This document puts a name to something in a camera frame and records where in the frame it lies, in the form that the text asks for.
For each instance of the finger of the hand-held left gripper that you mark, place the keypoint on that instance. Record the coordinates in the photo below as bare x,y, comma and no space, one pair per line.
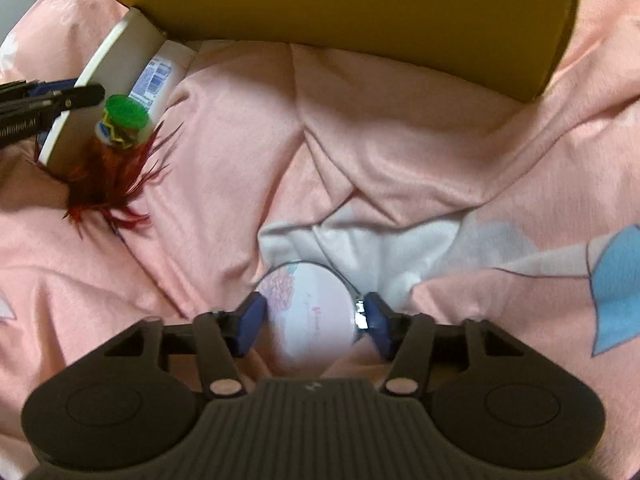
40,88
75,97

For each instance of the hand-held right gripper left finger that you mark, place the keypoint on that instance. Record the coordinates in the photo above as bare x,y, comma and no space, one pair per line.
250,320

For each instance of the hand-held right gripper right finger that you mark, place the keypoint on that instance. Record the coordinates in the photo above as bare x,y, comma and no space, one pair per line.
377,322

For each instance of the round pocket mirror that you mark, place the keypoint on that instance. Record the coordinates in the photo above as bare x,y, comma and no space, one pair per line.
315,320

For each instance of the yellow cardboard box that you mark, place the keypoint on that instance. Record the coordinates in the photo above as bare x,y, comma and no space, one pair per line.
350,10

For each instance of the white glasses case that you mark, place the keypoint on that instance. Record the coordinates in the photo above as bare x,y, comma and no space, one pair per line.
125,55

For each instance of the red feather bundle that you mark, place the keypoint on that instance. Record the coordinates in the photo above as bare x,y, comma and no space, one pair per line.
105,180

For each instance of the white barcode tube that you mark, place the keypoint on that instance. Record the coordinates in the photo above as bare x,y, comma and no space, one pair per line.
160,75

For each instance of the pink printed blanket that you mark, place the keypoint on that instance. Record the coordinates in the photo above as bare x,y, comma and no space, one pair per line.
400,160

